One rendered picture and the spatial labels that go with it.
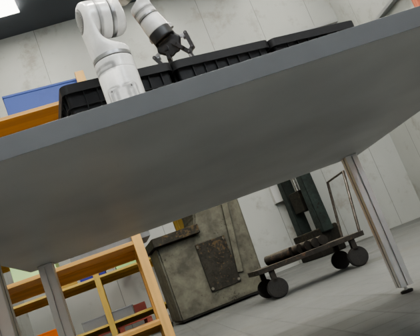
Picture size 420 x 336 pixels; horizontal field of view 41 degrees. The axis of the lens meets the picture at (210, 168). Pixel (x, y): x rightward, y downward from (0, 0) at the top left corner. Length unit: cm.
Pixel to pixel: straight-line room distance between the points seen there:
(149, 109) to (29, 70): 1166
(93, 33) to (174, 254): 524
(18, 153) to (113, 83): 37
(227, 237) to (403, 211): 667
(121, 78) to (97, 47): 9
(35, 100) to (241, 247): 348
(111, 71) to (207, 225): 534
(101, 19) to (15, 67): 1138
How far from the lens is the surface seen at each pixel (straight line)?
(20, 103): 393
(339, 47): 107
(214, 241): 651
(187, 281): 641
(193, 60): 152
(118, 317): 785
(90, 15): 133
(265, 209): 1171
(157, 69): 149
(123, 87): 126
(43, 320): 1154
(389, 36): 112
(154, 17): 177
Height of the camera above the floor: 36
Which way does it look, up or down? 11 degrees up
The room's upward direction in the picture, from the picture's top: 21 degrees counter-clockwise
